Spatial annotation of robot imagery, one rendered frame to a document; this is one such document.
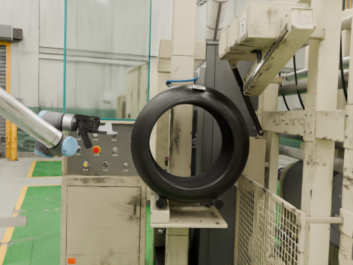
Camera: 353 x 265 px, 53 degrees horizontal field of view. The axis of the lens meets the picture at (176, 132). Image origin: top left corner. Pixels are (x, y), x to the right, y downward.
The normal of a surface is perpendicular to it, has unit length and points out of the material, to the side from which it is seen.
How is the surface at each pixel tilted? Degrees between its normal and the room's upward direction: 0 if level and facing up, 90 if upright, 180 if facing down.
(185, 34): 90
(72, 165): 90
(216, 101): 81
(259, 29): 90
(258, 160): 90
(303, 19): 72
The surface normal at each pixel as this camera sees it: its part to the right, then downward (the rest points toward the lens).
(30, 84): 0.33, 0.06
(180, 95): 0.03, -0.13
